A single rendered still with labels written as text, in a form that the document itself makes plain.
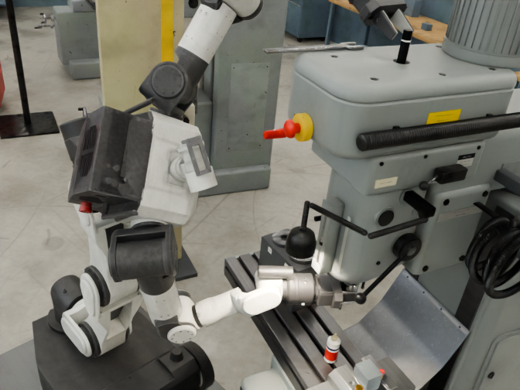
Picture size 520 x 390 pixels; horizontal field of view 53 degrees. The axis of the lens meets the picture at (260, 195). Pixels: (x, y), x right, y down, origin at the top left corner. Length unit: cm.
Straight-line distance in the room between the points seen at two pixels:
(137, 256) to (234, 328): 189
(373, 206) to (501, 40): 45
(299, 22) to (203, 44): 727
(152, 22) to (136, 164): 159
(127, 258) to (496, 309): 107
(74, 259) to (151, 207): 238
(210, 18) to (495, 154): 77
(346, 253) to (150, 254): 48
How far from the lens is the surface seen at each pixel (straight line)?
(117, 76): 280
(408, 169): 119
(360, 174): 115
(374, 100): 103
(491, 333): 178
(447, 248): 147
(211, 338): 303
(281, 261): 181
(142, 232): 129
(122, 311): 201
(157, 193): 126
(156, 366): 213
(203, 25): 136
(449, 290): 178
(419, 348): 184
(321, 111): 108
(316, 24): 873
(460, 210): 141
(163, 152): 128
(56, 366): 222
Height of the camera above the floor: 221
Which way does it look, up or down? 31 degrees down
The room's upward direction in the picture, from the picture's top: 6 degrees clockwise
